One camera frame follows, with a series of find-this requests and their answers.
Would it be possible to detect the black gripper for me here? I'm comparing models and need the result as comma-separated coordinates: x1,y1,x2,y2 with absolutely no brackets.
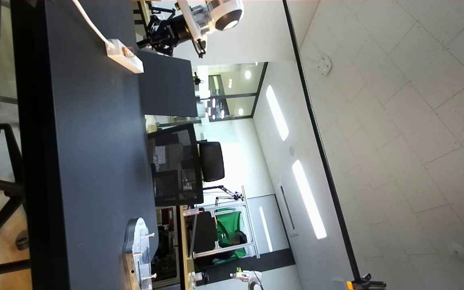
135,15,192,52

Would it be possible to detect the white power strip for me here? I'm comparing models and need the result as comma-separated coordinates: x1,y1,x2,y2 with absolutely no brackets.
105,37,145,76

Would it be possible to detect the black partition panel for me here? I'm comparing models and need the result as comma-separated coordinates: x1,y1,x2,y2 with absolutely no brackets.
135,49,198,118

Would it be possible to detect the black framed glass door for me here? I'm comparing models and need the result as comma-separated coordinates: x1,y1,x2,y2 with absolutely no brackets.
195,60,271,124

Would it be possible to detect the black computer monitor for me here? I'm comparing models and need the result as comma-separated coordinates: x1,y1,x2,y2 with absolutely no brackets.
147,123,206,208

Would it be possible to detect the black office chair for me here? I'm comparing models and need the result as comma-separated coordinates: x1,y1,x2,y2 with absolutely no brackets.
198,141,227,184

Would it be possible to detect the short ceiling light strip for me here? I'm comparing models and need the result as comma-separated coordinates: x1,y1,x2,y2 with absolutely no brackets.
264,84,292,144

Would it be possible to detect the white round smoke detector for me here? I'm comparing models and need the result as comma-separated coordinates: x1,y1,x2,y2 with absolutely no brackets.
317,55,335,78

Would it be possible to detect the wooden desk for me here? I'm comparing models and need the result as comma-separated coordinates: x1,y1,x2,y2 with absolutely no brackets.
177,207,196,290

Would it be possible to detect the long ceiling light strip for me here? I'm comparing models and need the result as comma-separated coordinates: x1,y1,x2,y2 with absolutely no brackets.
290,160,329,242

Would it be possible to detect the wooden block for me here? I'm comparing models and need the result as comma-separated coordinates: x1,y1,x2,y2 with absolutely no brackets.
122,252,142,290

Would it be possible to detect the orange black clamp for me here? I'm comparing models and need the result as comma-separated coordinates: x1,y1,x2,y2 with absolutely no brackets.
343,273,388,290

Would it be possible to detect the white round ceiling sensor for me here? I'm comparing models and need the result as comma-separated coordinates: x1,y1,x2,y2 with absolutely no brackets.
446,242,464,263

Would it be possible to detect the white power strip cable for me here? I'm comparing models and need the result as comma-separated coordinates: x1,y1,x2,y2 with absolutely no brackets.
69,0,111,49

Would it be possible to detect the black table leg frame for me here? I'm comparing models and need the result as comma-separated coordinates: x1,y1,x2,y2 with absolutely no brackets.
0,123,32,281

